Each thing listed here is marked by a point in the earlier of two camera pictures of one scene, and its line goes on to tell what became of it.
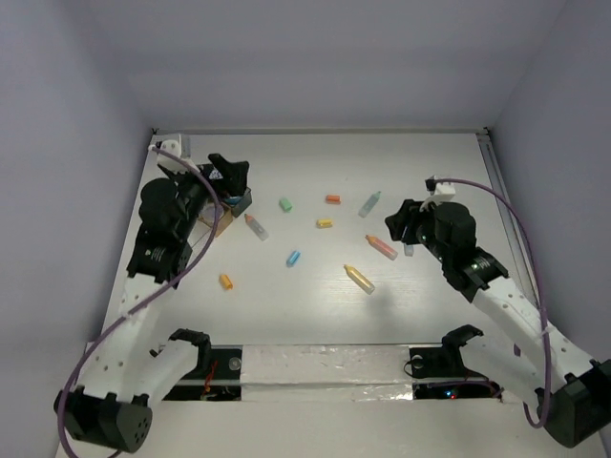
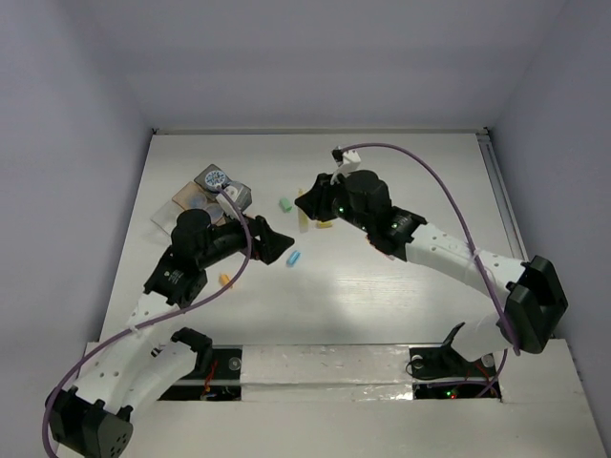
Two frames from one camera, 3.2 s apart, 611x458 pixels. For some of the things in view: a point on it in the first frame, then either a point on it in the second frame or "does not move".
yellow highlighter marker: x=353 y=274 -> x=303 y=218
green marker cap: x=285 y=204 does not move
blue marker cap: x=293 y=258 does not move
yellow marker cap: x=324 y=223 does not move
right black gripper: x=411 y=212 -> x=315 y=201
